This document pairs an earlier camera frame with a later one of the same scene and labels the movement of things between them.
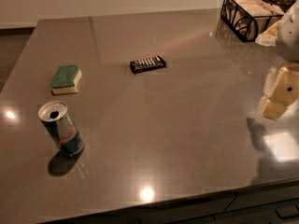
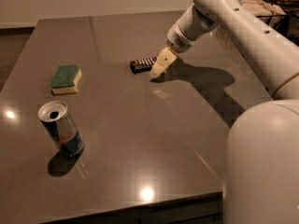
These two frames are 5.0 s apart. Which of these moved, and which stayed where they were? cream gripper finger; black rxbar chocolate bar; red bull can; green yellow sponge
Moved: cream gripper finger
Stayed: black rxbar chocolate bar; red bull can; green yellow sponge
